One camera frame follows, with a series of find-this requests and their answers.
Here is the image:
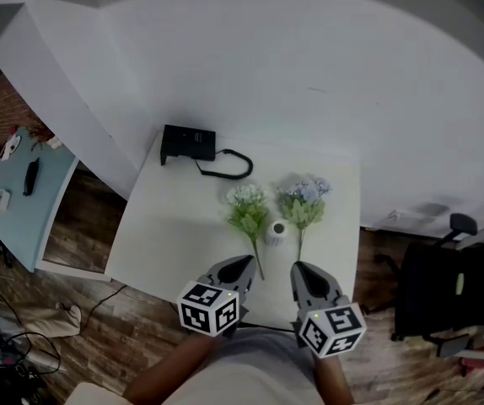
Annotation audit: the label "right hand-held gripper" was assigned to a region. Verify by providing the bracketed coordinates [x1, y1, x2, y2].
[289, 261, 368, 359]

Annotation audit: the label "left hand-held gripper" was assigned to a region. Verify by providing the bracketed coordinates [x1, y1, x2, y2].
[176, 254, 257, 339]

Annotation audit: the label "white ceramic vase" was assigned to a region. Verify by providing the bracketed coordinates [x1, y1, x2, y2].
[265, 220, 290, 247]

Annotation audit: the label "white flowers bouquet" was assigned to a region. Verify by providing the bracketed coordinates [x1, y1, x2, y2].
[226, 183, 271, 281]

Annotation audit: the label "blue flowers bouquet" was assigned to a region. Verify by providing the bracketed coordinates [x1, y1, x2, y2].
[276, 176, 333, 263]

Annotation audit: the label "person's left forearm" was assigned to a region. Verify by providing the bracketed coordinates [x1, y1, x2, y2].
[122, 333, 218, 405]

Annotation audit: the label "person's right forearm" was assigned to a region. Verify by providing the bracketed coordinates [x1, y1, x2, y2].
[314, 351, 355, 405]

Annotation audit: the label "red dried flowers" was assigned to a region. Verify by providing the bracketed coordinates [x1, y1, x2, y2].
[25, 119, 56, 143]

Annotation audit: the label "person's white shirt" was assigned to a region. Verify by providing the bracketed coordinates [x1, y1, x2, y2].
[168, 326, 324, 405]

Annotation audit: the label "black office chair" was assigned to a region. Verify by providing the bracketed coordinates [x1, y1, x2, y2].
[373, 213, 484, 359]

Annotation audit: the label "black desk telephone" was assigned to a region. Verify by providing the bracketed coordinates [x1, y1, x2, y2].
[159, 124, 218, 166]

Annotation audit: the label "beige cloth bag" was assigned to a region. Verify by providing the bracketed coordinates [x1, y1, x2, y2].
[0, 300, 83, 339]

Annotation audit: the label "light blue table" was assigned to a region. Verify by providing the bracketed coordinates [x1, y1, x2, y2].
[0, 126, 80, 274]

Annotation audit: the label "black pouch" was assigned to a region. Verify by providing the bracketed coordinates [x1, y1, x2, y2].
[22, 157, 41, 197]

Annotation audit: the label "white crumpled item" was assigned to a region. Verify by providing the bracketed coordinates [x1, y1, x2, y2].
[0, 134, 24, 160]

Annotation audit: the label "black floor cable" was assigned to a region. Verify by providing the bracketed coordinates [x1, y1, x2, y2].
[87, 283, 129, 333]

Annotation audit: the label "black coiled telephone cord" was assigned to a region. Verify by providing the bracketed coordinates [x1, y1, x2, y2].
[195, 148, 255, 181]

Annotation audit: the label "tangle of black cables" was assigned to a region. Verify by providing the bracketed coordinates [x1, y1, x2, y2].
[0, 331, 62, 400]

